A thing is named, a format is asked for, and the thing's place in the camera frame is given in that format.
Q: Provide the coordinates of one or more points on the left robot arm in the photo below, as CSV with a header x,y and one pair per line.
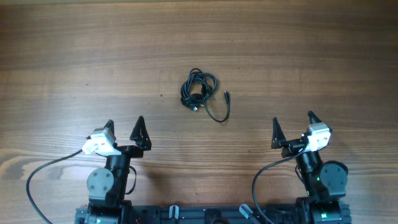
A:
x,y
107,185

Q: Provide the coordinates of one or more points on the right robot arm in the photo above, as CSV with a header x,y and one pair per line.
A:
x,y
324,182

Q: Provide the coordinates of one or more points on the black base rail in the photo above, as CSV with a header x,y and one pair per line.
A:
x,y
277,213

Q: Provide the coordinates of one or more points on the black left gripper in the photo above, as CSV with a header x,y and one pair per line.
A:
x,y
142,142

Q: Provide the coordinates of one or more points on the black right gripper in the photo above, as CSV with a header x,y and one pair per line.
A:
x,y
291,146

